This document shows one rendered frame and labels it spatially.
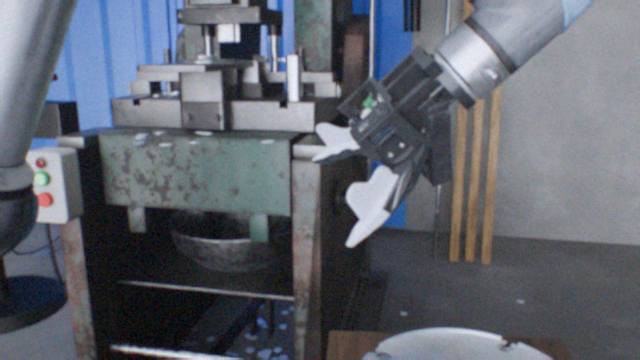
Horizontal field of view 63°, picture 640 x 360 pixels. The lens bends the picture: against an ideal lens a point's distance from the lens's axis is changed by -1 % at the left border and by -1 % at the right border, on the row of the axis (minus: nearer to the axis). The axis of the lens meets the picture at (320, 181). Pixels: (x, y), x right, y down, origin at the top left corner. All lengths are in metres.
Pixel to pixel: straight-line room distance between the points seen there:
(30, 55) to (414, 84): 0.40
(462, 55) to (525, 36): 0.06
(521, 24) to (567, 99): 1.84
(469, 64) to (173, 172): 0.67
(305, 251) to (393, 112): 0.47
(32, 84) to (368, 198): 0.38
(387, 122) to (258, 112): 0.55
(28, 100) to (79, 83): 2.17
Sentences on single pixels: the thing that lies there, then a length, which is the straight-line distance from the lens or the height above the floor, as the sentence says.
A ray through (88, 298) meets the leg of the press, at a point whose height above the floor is 0.32.
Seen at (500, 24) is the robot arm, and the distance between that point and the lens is 0.55.
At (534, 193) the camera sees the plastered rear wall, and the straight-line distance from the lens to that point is 2.43.
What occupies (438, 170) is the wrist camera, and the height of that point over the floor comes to 0.67.
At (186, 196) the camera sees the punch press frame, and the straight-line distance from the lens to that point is 1.06.
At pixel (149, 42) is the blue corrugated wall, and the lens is 2.59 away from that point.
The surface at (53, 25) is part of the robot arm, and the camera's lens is 0.63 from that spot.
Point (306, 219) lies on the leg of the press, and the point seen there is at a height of 0.52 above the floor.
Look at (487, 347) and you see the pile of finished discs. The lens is 0.83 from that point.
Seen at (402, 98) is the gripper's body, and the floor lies 0.76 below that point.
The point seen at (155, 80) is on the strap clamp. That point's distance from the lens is 1.30.
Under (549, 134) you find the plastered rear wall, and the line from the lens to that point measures 2.38.
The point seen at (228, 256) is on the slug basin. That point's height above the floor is 0.37.
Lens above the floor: 0.81
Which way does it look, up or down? 14 degrees down
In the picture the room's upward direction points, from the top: straight up
